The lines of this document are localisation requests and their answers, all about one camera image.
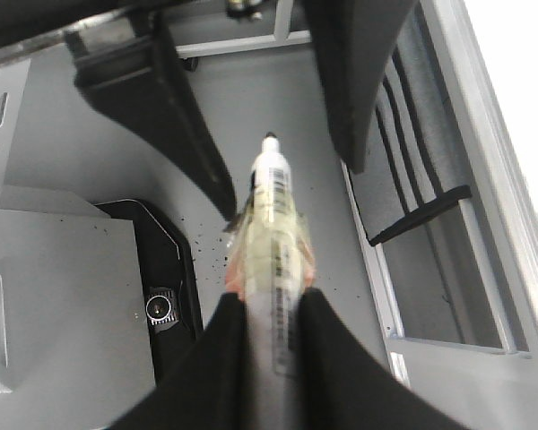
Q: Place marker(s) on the black whiteboard marker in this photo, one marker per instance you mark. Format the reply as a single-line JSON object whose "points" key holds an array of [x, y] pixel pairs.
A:
{"points": [[269, 265]]}

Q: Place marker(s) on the black camera device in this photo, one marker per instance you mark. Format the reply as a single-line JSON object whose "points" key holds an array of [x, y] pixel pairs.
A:
{"points": [[171, 303]]}

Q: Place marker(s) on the white whiteboard with frame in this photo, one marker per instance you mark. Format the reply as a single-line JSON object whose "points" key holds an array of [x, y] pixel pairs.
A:
{"points": [[507, 35]]}

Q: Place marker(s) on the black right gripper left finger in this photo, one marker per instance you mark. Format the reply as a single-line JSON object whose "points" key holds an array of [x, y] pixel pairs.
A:
{"points": [[202, 391]]}

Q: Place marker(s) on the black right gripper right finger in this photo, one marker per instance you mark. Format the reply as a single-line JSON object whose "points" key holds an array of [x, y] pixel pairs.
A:
{"points": [[344, 386]]}

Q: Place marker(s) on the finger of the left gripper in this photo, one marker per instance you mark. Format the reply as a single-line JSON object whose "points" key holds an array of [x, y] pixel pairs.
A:
{"points": [[352, 42], [129, 71]]}

